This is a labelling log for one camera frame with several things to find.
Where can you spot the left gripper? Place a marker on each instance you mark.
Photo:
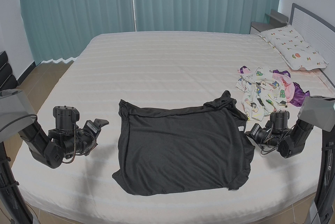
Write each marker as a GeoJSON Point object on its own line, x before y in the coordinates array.
{"type": "Point", "coordinates": [86, 140]}

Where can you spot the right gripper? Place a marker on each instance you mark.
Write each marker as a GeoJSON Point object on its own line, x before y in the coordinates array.
{"type": "Point", "coordinates": [263, 139]}

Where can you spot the black T-shirt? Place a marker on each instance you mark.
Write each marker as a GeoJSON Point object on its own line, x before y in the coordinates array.
{"type": "Point", "coordinates": [178, 144]}

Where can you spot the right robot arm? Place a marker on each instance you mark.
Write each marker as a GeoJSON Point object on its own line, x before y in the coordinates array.
{"type": "Point", "coordinates": [301, 131]}

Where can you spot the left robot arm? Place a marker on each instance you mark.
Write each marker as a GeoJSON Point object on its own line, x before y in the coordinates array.
{"type": "Point", "coordinates": [39, 141]}

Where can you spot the white printed pyjama top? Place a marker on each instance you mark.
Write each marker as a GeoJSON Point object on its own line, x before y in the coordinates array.
{"type": "Point", "coordinates": [257, 92]}

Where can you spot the purple garment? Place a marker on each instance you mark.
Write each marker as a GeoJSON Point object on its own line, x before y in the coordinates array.
{"type": "Point", "coordinates": [298, 94]}

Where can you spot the pink garment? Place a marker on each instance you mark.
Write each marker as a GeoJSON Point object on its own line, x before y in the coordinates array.
{"type": "Point", "coordinates": [286, 86]}

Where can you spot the bed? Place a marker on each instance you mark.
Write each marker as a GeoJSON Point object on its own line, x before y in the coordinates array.
{"type": "Point", "coordinates": [157, 60]}

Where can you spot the white printed pillow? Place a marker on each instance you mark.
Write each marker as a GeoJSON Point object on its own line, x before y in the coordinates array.
{"type": "Point", "coordinates": [290, 46]}

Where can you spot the grey bedside table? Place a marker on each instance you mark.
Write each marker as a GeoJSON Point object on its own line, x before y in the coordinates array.
{"type": "Point", "coordinates": [261, 27]}

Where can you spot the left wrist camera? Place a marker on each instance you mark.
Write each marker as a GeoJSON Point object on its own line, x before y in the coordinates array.
{"type": "Point", "coordinates": [93, 126]}

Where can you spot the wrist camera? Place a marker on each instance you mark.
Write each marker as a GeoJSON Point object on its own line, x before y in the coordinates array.
{"type": "Point", "coordinates": [93, 126]}
{"type": "Point", "coordinates": [254, 130]}

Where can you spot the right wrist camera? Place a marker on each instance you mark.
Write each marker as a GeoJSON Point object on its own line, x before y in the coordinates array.
{"type": "Point", "coordinates": [254, 130]}

